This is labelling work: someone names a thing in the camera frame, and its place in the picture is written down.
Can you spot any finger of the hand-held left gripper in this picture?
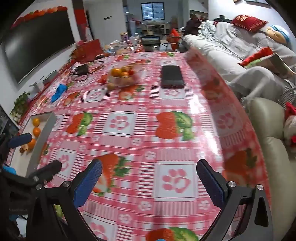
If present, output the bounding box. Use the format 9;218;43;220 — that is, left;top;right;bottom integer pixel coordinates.
25;160;63;186
0;133;33;151

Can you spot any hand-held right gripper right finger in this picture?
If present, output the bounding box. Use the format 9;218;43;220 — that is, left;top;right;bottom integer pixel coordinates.
196;159;274;241

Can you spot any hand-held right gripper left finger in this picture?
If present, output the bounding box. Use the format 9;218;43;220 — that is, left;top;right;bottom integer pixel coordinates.
26;159;103;241

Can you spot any glass fruit bowl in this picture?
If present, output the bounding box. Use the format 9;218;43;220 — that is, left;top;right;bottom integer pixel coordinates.
108;66;140;88

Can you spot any dark framed screen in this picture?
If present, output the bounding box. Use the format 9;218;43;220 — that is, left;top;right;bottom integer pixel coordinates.
0;105;19;137

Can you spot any green potted plant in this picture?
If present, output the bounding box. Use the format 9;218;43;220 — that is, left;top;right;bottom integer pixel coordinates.
10;91;31;118

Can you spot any blue cloth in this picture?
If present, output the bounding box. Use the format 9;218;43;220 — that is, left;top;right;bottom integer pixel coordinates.
51;84;68;103

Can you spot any red checked printed tablecloth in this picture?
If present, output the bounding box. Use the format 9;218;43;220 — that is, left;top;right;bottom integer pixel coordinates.
5;51;272;241

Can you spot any beige leather sofa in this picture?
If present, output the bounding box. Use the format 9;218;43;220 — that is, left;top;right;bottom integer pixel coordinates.
181;21;296;241

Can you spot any grey flat box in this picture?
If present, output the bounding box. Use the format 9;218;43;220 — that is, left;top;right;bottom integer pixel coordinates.
43;71;58;84

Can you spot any black charger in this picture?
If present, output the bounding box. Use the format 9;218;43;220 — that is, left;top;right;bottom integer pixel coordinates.
75;64;89;75

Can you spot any red white plush toy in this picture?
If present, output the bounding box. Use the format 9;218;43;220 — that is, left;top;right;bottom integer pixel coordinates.
283;102;296;153

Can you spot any black television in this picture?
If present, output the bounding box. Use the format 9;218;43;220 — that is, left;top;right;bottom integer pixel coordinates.
1;9;76;84

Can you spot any red gift box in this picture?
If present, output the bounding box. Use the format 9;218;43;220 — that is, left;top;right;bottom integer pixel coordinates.
73;39;103;61

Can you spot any white blanket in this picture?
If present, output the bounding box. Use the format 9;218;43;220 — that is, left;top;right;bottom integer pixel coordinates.
228;66;292;102

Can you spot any smartphone with red case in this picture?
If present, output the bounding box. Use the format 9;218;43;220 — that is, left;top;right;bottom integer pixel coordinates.
161;65;185;89

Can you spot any black fan guard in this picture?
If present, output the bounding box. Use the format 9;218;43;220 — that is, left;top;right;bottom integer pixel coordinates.
276;86;296;109

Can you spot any red orange garland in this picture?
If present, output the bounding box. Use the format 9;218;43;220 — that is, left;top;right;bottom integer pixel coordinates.
10;6;68;28

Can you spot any red cushion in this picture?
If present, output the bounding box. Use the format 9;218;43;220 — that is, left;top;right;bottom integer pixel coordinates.
238;46;274;67

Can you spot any green patterned cushion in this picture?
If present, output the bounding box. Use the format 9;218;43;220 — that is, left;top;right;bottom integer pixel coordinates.
245;53;296;78

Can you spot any grey striped blanket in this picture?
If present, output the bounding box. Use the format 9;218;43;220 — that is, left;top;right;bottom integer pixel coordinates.
214;21;296;61

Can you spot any red orange bag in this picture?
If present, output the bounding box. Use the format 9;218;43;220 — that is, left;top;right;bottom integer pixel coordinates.
168;28;183;50

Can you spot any dark side table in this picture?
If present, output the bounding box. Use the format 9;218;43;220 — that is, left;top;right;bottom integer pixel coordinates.
141;35;161;51

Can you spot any grey white patterned throw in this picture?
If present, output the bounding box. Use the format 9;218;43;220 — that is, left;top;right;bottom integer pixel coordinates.
199;20;218;40

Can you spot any dark clothing pile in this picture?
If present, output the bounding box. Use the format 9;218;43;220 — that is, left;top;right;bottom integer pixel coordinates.
184;19;203;35

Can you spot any yellow blue plush toy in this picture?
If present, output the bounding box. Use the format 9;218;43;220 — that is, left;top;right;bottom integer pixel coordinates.
266;24;291;44

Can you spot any red pillow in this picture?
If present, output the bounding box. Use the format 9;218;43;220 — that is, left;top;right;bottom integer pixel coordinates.
231;14;269;32

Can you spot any white dining table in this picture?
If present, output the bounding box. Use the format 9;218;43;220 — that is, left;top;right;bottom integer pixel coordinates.
146;22;168;34

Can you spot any window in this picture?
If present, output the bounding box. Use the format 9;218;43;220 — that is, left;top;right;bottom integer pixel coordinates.
141;2;165;21

